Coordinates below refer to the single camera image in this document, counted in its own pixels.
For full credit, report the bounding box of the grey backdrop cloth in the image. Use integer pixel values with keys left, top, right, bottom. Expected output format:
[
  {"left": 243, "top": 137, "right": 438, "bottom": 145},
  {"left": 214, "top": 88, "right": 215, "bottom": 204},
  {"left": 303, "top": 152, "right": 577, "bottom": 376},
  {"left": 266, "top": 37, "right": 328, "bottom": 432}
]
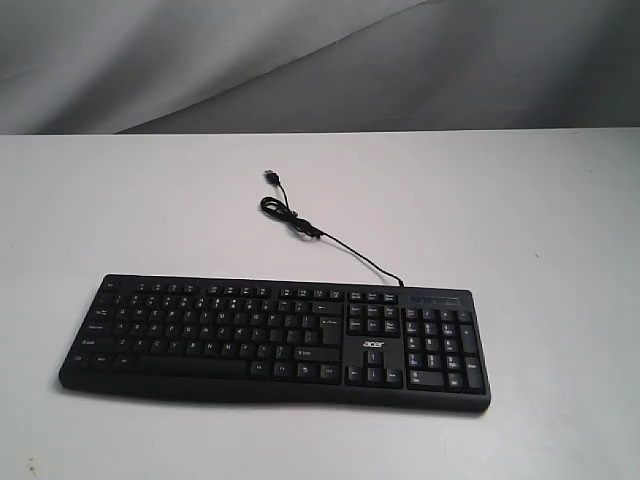
[{"left": 1, "top": 1, "right": 639, "bottom": 134}]

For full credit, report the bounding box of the black acer keyboard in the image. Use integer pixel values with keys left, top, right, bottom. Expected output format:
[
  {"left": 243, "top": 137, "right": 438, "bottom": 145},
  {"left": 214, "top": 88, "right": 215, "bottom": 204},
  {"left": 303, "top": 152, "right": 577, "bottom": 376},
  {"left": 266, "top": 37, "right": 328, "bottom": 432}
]
[{"left": 59, "top": 274, "right": 491, "bottom": 413}]

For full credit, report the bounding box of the black USB cable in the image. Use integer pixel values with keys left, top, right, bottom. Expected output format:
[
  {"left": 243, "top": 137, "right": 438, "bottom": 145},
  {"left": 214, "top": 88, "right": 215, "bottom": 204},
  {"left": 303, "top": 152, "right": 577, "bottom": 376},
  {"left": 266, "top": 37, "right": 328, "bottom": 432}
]
[{"left": 259, "top": 169, "right": 405, "bottom": 289}]

